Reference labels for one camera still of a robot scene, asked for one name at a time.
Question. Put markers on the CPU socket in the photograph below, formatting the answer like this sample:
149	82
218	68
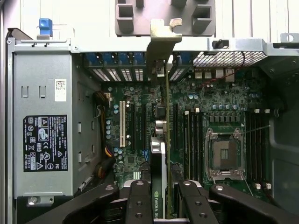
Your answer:
224	151

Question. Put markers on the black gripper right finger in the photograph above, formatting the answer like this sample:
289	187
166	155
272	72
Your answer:
198	207

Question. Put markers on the silver finned chipset heatsink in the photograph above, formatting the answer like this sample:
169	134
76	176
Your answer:
137	175

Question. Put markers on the white barcode sticker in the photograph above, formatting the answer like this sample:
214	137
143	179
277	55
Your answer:
60	89

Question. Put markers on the blue slot latch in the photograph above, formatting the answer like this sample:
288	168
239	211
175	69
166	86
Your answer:
110	59
95	59
125	59
139	59
185	58

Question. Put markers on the black intrusion switch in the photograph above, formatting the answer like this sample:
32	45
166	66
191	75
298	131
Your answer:
219	43

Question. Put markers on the grey plastic parts rack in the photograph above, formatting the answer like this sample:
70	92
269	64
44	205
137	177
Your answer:
164	14

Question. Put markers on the white expansion slot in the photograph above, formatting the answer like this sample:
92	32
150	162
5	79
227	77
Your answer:
121	123

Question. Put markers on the black expansion slot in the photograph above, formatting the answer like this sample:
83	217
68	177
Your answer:
133	128
143	128
176	126

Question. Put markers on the green Dell motherboard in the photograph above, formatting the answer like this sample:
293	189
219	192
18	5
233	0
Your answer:
210	98

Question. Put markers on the silver open PC case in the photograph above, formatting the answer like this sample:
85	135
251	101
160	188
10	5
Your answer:
116	45

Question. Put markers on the blue clip part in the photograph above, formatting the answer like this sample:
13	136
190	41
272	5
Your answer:
45	25

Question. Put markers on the thin metal locking lever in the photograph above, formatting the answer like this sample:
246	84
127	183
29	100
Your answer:
255	130

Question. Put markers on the black rating label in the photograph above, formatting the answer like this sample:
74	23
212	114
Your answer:
46	140

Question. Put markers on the RAM slot white clips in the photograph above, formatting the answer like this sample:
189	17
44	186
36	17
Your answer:
186	144
267	149
257	149
197	144

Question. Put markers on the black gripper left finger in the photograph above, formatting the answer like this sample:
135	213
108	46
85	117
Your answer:
137	203

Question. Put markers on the metal socket cover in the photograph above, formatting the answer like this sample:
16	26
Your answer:
236	173

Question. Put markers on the grey power supply unit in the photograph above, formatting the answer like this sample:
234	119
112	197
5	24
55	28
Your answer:
35	70

